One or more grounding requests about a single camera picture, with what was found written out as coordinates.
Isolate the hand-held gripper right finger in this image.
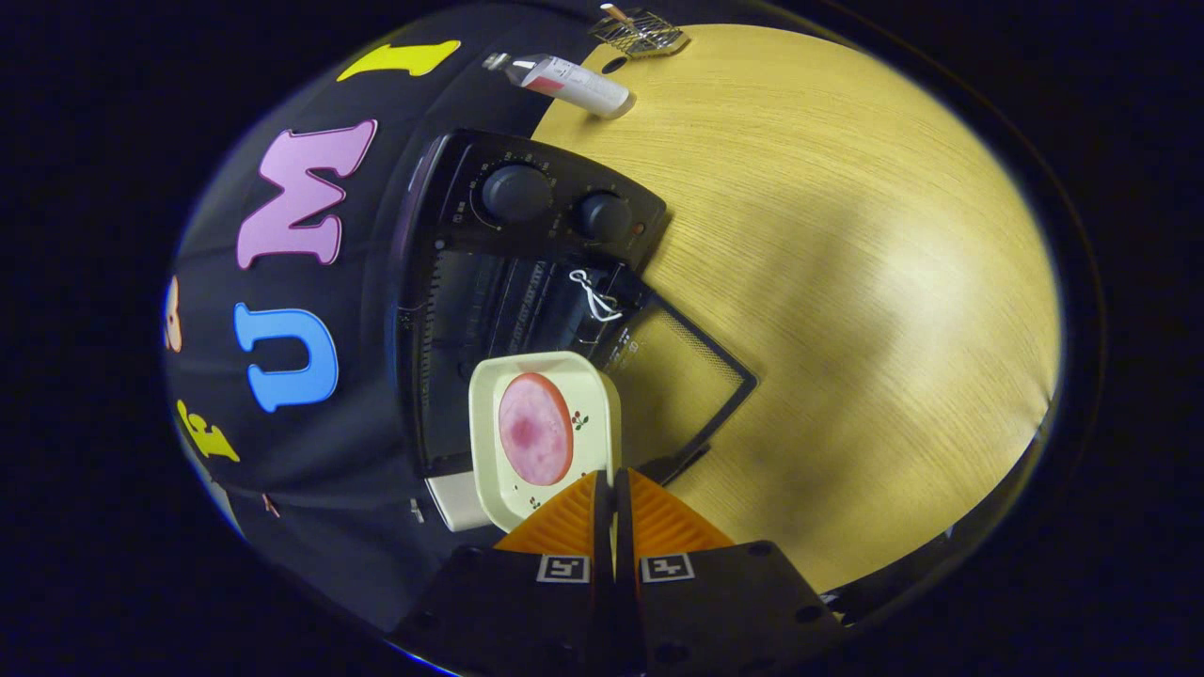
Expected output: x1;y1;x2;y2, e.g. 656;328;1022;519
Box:
616;467;848;677

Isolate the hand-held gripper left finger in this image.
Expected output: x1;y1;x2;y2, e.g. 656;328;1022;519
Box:
390;470;626;677

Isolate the pink ham slice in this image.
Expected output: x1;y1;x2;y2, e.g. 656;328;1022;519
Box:
499;372;575;486

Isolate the glass toaster oven door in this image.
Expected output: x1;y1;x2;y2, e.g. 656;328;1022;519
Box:
602;282;759;485

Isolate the cream square plate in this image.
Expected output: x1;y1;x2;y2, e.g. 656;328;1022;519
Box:
468;351;624;532

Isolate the black toaster oven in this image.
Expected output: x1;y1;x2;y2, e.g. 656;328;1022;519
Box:
393;129;671;480

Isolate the cream white toaster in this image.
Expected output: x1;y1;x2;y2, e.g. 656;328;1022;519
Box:
425;467;495;532

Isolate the small black oven knob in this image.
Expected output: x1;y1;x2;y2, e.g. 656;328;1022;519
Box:
576;191;633;243

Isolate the large black oven knob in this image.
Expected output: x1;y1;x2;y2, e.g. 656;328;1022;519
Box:
482;165;554;224

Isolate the black backdrop cloth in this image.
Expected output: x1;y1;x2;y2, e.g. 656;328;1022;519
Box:
162;0;622;631

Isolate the white bottle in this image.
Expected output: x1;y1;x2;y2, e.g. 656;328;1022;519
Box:
483;52;637;120

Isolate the white string tie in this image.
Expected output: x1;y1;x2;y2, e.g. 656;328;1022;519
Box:
569;270;624;323

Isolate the metal wire holder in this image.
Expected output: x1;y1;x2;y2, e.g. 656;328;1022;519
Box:
591;5;690;59

